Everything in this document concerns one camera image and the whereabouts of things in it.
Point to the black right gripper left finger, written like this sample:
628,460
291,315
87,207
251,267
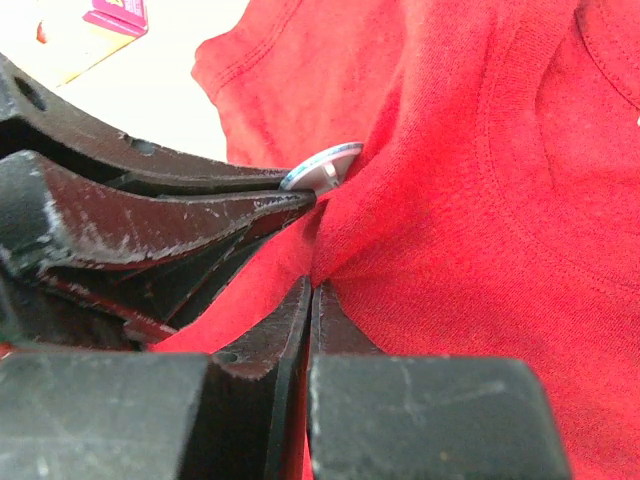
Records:
76,404

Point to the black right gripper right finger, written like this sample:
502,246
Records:
378,416

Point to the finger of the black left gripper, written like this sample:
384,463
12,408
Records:
51,217
34,118

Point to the red t-shirt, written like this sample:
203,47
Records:
494,209

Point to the round white blue brooch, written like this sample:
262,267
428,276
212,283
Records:
323,171

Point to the pink orange sponge box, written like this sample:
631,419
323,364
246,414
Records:
126,17

